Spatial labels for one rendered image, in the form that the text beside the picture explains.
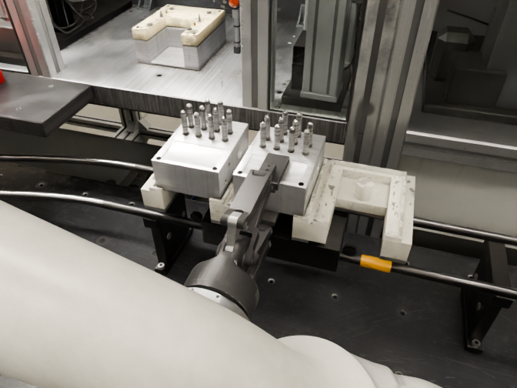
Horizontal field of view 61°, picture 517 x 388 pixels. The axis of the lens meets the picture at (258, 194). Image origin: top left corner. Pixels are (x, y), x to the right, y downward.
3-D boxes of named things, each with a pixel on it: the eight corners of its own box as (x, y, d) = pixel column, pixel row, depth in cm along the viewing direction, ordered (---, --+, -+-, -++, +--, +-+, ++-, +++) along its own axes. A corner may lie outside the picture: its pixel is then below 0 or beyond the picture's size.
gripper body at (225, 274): (249, 348, 44) (275, 279, 51) (247, 296, 39) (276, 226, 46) (181, 328, 46) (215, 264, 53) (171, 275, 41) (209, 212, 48)
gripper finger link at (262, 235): (251, 273, 47) (250, 285, 47) (278, 226, 57) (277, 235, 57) (217, 265, 48) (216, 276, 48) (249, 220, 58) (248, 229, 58)
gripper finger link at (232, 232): (217, 272, 46) (208, 248, 42) (233, 231, 49) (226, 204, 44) (238, 279, 45) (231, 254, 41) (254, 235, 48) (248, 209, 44)
